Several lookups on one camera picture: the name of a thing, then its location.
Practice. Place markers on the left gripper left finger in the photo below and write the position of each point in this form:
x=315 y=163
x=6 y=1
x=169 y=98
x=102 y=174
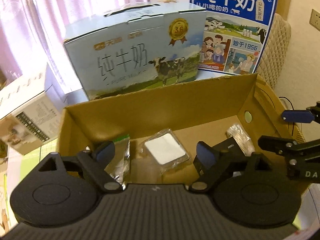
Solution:
x=94 y=164

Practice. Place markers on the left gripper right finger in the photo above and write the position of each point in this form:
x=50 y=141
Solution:
x=214 y=165

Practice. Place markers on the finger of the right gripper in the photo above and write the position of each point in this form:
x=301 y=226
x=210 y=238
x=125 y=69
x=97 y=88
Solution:
x=299 y=116
x=279 y=146

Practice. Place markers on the black rectangular product box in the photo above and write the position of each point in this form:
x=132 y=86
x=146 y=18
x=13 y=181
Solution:
x=207 y=156

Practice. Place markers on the silver foil pouch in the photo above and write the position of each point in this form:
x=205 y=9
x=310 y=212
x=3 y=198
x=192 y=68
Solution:
x=119 y=167

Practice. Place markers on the cotton swabs bag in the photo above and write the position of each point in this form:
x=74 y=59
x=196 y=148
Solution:
x=241 y=137

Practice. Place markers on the white pads clear pack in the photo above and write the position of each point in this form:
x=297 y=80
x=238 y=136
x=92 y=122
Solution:
x=165 y=150

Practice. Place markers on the brown cardboard box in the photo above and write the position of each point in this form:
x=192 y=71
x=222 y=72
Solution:
x=195 y=111

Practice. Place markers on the quilted beige chair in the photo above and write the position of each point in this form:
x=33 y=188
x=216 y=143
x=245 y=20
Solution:
x=274 y=54

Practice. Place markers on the white beige appliance box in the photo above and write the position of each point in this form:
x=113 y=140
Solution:
x=31 y=108

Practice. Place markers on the dark blue milk carton box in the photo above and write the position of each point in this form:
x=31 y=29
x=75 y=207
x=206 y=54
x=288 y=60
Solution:
x=235 y=34

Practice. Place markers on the light blue milk carton box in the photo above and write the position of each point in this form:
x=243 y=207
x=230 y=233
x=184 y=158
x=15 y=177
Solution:
x=139 y=47

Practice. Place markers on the pink curtain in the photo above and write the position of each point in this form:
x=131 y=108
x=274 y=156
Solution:
x=33 y=31

